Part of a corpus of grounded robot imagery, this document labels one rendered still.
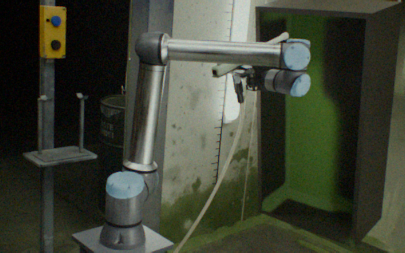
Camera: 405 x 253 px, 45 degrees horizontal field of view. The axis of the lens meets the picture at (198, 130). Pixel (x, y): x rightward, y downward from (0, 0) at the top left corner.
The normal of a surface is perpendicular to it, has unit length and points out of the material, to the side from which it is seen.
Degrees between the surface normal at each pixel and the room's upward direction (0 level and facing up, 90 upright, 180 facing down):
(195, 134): 90
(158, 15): 90
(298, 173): 102
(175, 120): 90
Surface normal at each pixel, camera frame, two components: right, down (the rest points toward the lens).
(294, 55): -0.10, 0.22
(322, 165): -0.66, 0.33
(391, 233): -0.57, -0.43
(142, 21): -0.73, 0.11
